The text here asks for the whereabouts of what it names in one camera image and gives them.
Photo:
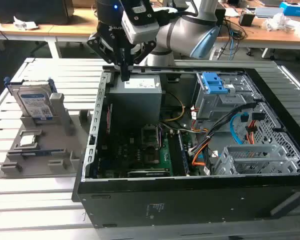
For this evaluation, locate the black RAM slot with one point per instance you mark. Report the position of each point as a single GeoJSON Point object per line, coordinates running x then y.
{"type": "Point", "coordinates": [179, 160]}
{"type": "Point", "coordinates": [172, 155]}

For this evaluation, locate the green motherboard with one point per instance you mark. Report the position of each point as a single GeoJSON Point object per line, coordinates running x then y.
{"type": "Point", "coordinates": [120, 150]}

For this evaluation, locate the blue drive latch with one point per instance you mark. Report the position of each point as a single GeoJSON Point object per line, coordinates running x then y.
{"type": "Point", "coordinates": [210, 82]}

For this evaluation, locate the black computer tower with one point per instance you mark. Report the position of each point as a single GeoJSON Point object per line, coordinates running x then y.
{"type": "Point", "coordinates": [40, 12]}

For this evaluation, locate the grey power supply unit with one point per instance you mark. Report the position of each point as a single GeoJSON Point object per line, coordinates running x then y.
{"type": "Point", "coordinates": [135, 105]}

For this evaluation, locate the wooden desk white frame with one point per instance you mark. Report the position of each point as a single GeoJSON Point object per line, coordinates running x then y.
{"type": "Point", "coordinates": [72, 27]}
{"type": "Point", "coordinates": [20, 33]}

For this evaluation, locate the CPU socket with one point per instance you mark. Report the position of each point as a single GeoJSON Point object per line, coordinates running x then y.
{"type": "Point", "coordinates": [151, 157]}

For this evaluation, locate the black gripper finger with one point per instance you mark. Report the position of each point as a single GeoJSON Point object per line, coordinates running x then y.
{"type": "Point", "coordinates": [95, 45]}
{"type": "Point", "coordinates": [147, 50]}

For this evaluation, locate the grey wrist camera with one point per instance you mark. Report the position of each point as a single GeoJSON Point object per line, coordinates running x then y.
{"type": "Point", "coordinates": [142, 30]}

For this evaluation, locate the hard disk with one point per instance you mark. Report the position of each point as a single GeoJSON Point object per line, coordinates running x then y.
{"type": "Point", "coordinates": [33, 100]}

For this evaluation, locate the silver flat device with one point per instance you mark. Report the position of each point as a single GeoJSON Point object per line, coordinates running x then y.
{"type": "Point", "coordinates": [267, 12]}

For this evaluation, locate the grey parts rack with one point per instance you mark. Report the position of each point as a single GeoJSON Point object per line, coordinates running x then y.
{"type": "Point", "coordinates": [52, 147]}

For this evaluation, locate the grey optical drive cage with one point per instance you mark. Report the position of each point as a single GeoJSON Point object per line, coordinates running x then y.
{"type": "Point", "coordinates": [210, 105]}

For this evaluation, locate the white power strip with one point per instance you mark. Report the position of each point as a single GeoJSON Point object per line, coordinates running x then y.
{"type": "Point", "coordinates": [215, 53]}

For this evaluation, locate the black graphics card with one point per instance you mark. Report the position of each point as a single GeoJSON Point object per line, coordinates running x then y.
{"type": "Point", "coordinates": [147, 173]}

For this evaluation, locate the black PC case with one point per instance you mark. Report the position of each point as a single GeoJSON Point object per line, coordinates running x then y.
{"type": "Point", "coordinates": [190, 205]}

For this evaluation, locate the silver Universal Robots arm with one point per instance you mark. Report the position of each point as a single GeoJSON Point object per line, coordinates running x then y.
{"type": "Point", "coordinates": [182, 32]}

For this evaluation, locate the clear plastic bag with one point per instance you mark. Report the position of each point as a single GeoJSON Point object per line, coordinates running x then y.
{"type": "Point", "coordinates": [280, 22]}

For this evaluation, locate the installed RAM stick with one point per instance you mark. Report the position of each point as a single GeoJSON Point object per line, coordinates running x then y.
{"type": "Point", "coordinates": [185, 160]}

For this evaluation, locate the small black open box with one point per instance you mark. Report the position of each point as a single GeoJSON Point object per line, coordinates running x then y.
{"type": "Point", "coordinates": [246, 19]}

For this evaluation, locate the crumpled white paper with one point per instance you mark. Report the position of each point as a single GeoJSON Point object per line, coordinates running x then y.
{"type": "Point", "coordinates": [25, 23]}

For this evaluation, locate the blue cardboard box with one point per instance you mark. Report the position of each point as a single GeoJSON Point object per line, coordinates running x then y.
{"type": "Point", "coordinates": [295, 8]}

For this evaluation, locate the silver CPU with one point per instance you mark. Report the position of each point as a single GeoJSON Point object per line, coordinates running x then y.
{"type": "Point", "coordinates": [27, 141]}

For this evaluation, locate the grey disk bay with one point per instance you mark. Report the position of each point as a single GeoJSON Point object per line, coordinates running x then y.
{"type": "Point", "coordinates": [250, 152]}

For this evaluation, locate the white paper sheet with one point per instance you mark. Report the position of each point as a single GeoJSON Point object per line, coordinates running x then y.
{"type": "Point", "coordinates": [232, 12]}

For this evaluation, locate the black box speaker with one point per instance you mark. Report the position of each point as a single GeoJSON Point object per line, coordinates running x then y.
{"type": "Point", "coordinates": [221, 16]}

